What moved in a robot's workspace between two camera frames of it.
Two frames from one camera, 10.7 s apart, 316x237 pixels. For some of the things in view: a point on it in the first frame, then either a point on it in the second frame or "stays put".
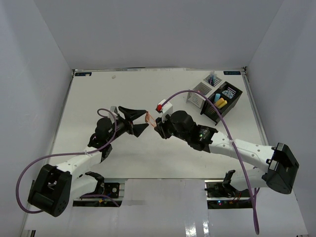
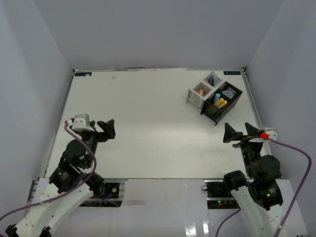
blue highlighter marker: x=217 y=96 stays put
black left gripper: x=130 y=115 to x=109 y=130
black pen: x=210 y=80 stays put
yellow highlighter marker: x=223 y=103 stays put
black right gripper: x=163 y=134 to x=230 y=134
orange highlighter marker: x=220 y=101 stays put
